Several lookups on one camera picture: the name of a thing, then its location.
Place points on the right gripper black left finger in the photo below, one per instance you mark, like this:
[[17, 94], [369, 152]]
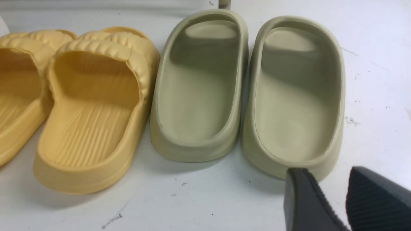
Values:
[[305, 205]]

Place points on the yellow slide slipper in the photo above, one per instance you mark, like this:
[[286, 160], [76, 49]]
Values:
[[25, 97], [102, 85]]

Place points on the right yellow slide slipper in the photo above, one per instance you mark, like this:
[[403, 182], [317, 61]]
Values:
[[102, 85]]

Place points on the left beige foam slipper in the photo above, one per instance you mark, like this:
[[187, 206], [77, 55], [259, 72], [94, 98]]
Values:
[[196, 108]]

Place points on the left yellow slide slipper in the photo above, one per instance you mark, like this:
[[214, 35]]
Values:
[[25, 97]]

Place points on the beige foam slipper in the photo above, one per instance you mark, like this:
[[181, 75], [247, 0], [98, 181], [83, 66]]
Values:
[[296, 107], [196, 108]]

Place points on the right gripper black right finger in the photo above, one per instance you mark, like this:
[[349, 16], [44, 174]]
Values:
[[375, 203]]

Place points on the right beige foam slipper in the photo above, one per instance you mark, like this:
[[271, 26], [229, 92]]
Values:
[[296, 107]]

